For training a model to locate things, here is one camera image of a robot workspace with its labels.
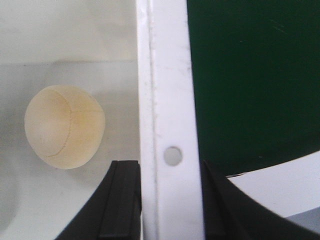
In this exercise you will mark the white curved conveyor rim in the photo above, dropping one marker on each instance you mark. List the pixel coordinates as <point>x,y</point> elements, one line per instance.
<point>290,189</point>

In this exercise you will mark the white plastic tote box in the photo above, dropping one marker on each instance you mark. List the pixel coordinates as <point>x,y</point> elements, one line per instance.
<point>133,57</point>

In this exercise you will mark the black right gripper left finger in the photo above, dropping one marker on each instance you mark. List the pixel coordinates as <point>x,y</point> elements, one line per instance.
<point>113,212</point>

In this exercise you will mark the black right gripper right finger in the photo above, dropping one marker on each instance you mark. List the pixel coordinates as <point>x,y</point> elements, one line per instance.
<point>230,214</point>

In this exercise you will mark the yellow plush fruit toy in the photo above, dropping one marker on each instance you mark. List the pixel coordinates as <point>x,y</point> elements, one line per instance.
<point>64,126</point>

